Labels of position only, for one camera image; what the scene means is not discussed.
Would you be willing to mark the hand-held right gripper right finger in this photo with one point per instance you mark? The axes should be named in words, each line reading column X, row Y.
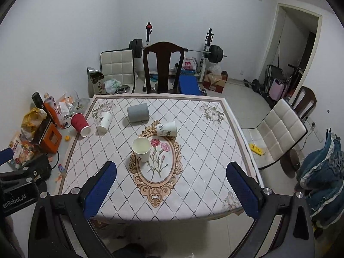
column 243, row 190

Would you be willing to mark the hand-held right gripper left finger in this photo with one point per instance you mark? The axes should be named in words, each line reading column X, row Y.
column 100, row 190

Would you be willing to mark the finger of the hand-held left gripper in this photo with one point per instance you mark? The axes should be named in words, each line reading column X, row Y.
column 5, row 156

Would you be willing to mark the white paper cup plain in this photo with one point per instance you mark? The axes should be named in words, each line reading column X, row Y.
column 141, row 149

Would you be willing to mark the red ribbed paper cup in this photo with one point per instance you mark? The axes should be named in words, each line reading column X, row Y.
column 80, row 123

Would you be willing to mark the white paper cup black print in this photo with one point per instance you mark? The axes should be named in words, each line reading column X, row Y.
column 105, row 121

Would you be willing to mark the grey paper cup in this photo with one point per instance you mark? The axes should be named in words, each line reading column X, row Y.
column 138, row 113

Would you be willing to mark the white paper cup plant print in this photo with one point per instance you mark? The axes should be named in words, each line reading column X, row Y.
column 168, row 130

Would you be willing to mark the clear glass cup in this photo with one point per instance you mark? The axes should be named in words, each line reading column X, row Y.
column 80, row 101

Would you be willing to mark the colourful snack packet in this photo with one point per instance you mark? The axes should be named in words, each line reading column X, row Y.
column 20, row 150

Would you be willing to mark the yellow floor item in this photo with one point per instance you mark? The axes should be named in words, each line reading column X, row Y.
column 255, row 149

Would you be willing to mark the yellow plastic bag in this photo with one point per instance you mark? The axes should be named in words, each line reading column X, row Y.
column 32, row 121

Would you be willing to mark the orange box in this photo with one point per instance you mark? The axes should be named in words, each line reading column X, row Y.
column 51, row 138

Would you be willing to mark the floral diamond-pattern tablecloth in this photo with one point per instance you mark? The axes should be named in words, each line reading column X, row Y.
column 204, row 145

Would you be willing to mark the black bottle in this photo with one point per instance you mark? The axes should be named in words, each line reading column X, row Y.
column 38, row 100

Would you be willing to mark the orange bottle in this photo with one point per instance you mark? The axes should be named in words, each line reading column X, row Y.
column 53, row 110

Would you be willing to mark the white padded chair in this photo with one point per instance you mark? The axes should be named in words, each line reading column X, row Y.
column 279, row 129
column 117, row 65

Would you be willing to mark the blue denim clothes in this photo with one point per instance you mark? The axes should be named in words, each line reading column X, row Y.
column 326, row 174

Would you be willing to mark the white power strip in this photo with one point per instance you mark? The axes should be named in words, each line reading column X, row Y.
column 316, row 133

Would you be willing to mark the metal bowl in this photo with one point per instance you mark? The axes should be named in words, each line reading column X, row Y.
column 124, row 88

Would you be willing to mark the green and white plastic bag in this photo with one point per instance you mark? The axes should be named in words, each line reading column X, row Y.
column 112, row 86

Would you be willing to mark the pink suitcase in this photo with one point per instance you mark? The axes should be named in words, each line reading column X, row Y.
column 278, row 89

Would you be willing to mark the black dumbbell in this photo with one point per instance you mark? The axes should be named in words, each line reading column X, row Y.
column 254, row 83

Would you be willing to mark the printed cardboard box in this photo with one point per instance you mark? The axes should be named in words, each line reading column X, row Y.
column 95, row 82

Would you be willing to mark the brown cardboard box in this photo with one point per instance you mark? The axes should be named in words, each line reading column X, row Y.
column 215, row 83

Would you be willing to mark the dark wooden chair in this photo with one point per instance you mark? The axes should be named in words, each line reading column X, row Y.
column 163, row 64
column 306, row 98

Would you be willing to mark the blue weight bench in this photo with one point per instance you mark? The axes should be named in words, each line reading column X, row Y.
column 189, row 84

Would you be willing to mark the folded grey cart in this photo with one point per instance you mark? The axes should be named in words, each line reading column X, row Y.
column 272, row 72

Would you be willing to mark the clear plastic bag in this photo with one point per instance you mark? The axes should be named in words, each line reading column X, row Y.
column 215, row 69

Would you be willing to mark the black scooter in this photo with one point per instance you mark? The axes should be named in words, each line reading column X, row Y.
column 294, row 71

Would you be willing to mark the red and white plastic bag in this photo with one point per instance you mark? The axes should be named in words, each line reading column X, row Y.
column 189, row 64

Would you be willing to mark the barbell with black plates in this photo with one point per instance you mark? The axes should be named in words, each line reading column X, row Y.
column 217, row 52

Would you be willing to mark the white weight bench rack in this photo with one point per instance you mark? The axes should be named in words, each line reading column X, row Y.
column 208, row 43

